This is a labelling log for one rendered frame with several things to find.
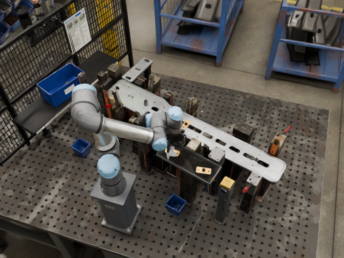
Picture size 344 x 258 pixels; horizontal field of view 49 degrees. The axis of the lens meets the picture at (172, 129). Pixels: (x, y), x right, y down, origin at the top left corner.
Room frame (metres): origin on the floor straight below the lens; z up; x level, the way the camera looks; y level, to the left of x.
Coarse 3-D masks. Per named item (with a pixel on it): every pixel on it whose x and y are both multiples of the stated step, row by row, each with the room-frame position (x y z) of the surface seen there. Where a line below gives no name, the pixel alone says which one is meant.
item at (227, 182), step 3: (225, 177) 1.11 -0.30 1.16; (222, 180) 1.09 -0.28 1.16; (225, 180) 1.09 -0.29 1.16; (228, 180) 1.09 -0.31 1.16; (231, 180) 1.09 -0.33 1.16; (222, 183) 1.07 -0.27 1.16; (225, 183) 1.07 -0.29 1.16; (228, 183) 1.07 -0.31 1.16; (231, 183) 1.07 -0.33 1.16; (225, 186) 1.05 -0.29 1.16; (228, 186) 1.05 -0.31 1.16
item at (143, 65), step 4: (140, 60) 2.31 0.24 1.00; (144, 60) 2.31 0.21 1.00; (152, 60) 2.30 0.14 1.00; (136, 64) 2.26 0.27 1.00; (140, 64) 2.26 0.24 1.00; (144, 64) 2.26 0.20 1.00; (148, 64) 2.26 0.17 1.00; (132, 68) 2.22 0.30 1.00; (140, 68) 2.22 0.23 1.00; (144, 68) 2.22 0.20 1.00; (128, 72) 2.17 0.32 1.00; (132, 72) 2.17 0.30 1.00; (136, 72) 2.17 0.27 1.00; (140, 72) 2.17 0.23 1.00; (124, 76) 2.13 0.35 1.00; (128, 76) 2.13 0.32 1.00; (132, 76) 2.13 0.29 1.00; (136, 76) 2.13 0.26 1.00; (128, 80) 2.08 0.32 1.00; (132, 80) 2.08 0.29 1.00
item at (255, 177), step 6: (252, 174) 1.19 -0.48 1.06; (258, 174) 1.19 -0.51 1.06; (252, 180) 1.15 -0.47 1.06; (258, 180) 1.14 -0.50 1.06; (246, 186) 1.14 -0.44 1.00; (252, 186) 1.12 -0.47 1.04; (258, 186) 1.15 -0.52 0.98; (246, 192) 1.14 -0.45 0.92; (252, 192) 1.11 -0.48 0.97; (246, 198) 1.13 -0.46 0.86; (252, 198) 1.13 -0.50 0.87; (246, 204) 1.12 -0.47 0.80; (252, 204) 1.16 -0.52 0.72; (240, 210) 1.13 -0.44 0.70; (246, 210) 1.12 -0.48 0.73
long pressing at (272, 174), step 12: (120, 84) 2.04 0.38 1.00; (132, 84) 2.04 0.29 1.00; (120, 96) 1.92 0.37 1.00; (144, 96) 1.91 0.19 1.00; (156, 96) 1.91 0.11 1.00; (132, 108) 1.80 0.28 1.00; (144, 108) 1.80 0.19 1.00; (168, 108) 1.79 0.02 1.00; (192, 120) 1.67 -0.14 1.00; (192, 132) 1.57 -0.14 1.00; (204, 132) 1.57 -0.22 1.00; (216, 132) 1.56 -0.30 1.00; (216, 144) 1.46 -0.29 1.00; (228, 144) 1.46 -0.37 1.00; (240, 144) 1.45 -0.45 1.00; (228, 156) 1.36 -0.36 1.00; (240, 156) 1.36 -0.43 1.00; (252, 156) 1.36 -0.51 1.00; (264, 156) 1.36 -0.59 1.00; (252, 168) 1.27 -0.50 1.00; (264, 168) 1.26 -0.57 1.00; (276, 168) 1.26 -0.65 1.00; (276, 180) 1.18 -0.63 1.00
